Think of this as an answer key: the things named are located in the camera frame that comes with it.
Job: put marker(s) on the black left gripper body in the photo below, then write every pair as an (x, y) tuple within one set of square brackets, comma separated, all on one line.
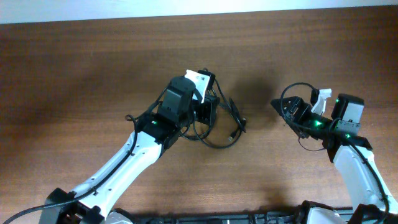
[(203, 111)]

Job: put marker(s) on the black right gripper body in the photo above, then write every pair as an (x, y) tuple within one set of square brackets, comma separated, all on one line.
[(305, 117)]

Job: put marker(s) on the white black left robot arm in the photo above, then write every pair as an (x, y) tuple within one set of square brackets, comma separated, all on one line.
[(184, 101)]

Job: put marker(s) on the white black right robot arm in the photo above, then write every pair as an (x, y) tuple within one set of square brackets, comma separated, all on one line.
[(351, 154)]

